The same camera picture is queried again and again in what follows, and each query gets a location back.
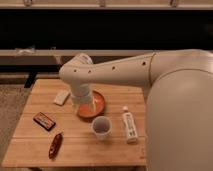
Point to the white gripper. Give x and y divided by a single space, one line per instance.
82 94

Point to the black and orange eraser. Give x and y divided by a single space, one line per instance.
44 121

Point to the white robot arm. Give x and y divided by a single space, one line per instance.
179 106

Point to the orange plate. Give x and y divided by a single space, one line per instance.
98 105

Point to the white rectangular block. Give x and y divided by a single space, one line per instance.
61 97

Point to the clear plastic cup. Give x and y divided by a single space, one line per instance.
101 127

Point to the wooden table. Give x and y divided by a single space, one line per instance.
30 143

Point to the dark red spoon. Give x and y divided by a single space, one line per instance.
55 146

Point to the white glue bottle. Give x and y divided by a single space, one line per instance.
130 127

